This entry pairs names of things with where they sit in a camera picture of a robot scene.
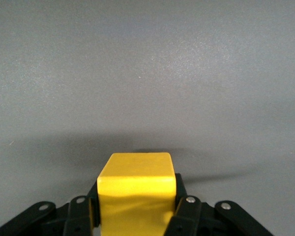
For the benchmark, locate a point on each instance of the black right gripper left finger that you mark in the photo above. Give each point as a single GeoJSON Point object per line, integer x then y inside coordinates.
{"type": "Point", "coordinates": [76, 216]}

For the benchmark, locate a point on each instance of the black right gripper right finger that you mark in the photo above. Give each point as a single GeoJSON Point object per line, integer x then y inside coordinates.
{"type": "Point", "coordinates": [189, 216]}

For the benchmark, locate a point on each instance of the yellow wooden block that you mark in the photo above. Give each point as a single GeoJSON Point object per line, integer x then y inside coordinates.
{"type": "Point", "coordinates": [137, 186]}

